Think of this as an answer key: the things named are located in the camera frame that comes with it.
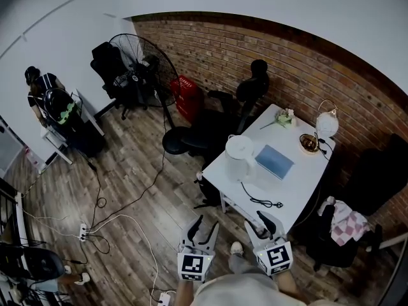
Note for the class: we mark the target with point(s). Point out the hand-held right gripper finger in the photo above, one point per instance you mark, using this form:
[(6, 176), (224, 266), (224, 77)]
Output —
[(274, 226), (252, 231)]

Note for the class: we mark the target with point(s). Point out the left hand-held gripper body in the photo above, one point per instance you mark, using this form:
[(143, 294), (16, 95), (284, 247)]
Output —
[(192, 263)]

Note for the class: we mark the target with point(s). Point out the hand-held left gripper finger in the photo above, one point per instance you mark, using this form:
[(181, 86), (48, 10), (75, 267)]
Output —
[(189, 233), (212, 236)]

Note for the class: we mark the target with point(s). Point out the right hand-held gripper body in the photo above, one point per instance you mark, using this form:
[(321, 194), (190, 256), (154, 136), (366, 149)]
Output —
[(275, 257)]

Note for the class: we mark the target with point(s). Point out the white electric kettle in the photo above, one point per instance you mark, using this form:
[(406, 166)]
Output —
[(239, 155)]

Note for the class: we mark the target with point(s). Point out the person's left forearm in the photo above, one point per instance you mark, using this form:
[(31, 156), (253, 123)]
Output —
[(185, 293)]

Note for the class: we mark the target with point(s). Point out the person's right forearm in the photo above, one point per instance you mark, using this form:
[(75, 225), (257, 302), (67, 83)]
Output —
[(288, 285)]

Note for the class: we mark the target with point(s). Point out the person's light shoe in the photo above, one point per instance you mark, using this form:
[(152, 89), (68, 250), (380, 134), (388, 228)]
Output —
[(236, 248)]

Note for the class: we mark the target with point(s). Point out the person's grey trouser leg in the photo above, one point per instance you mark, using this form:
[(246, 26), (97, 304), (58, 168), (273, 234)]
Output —
[(240, 263)]

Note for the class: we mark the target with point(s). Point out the black bag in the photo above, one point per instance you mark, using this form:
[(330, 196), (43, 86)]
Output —
[(208, 193)]

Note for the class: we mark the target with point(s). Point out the white power strip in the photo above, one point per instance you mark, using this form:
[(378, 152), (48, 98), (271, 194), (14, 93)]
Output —
[(83, 232), (164, 299)]

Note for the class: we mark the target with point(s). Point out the person's light shirt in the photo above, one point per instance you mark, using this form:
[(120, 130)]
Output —
[(239, 292)]

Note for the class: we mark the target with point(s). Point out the blue notebook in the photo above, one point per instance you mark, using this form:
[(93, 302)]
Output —
[(274, 161)]

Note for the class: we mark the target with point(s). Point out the pink checkered cloth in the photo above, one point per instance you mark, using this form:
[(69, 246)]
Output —
[(349, 225)]

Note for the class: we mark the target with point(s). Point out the pale artificial flower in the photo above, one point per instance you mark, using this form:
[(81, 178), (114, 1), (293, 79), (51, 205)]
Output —
[(283, 120)]

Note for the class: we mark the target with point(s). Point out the white globe table lamp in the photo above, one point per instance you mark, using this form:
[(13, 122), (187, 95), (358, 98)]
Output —
[(327, 124)]

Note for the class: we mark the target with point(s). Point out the black office chair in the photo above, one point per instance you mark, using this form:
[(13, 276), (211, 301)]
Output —
[(108, 65), (252, 84), (379, 171)]

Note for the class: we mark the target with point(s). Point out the red plastic crate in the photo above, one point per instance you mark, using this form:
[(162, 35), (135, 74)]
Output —
[(186, 94)]

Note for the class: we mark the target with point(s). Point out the white side table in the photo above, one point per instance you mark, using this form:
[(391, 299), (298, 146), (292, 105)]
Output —
[(87, 107)]

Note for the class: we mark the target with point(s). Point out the black standing fan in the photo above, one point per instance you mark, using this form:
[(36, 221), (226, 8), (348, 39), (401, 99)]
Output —
[(143, 69)]

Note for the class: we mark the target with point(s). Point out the black and green backpack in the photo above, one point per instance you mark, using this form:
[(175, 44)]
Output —
[(59, 107)]

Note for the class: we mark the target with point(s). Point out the black metal railing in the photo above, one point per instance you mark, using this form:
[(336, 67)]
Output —
[(6, 209)]

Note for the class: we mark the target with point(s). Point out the white metal table frame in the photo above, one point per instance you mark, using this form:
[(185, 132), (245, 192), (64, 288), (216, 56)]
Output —
[(392, 239)]

